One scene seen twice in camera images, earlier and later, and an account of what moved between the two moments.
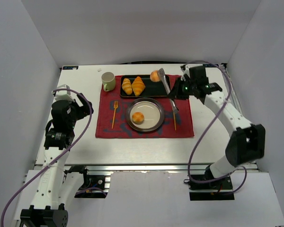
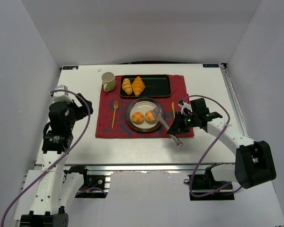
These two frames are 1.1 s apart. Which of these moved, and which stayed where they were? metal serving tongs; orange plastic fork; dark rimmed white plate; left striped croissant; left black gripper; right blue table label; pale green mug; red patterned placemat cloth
Moved: metal serving tongs
Stayed: orange plastic fork; right blue table label; left striped croissant; pale green mug; left black gripper; red patterned placemat cloth; dark rimmed white plate
